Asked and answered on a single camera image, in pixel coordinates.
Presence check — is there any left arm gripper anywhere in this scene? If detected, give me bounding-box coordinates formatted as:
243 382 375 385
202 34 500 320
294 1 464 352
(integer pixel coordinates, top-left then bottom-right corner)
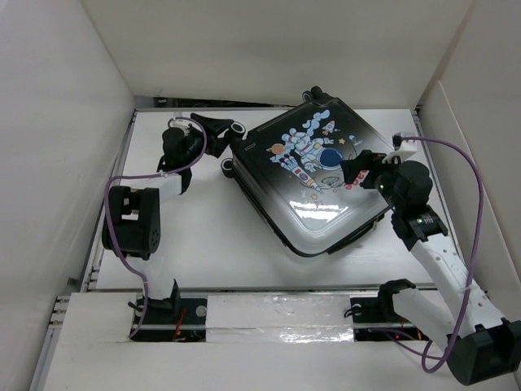
181 115 232 167

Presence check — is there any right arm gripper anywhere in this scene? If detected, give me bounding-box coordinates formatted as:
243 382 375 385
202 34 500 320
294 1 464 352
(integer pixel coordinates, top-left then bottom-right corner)
341 149 408 213

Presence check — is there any white space print suitcase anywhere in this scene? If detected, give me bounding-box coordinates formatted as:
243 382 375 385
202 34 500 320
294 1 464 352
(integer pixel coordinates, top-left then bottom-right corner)
221 86 392 257

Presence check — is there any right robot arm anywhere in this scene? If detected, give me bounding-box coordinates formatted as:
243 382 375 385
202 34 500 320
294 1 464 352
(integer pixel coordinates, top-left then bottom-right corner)
341 150 520 385

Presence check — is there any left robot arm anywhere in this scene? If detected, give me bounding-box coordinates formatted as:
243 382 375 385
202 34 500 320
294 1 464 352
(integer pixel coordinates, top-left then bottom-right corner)
102 113 246 323

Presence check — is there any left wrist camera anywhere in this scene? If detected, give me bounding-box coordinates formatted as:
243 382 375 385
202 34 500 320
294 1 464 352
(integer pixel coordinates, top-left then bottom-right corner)
167 116 192 131

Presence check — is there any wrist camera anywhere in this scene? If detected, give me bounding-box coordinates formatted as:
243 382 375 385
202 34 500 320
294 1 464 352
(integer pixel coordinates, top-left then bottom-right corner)
167 116 192 131
392 132 418 162

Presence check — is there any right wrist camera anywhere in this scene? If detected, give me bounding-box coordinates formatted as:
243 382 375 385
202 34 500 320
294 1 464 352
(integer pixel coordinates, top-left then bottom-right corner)
392 132 418 162

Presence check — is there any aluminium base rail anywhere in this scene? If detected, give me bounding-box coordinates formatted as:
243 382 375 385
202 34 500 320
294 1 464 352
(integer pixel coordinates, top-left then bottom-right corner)
30 290 460 390

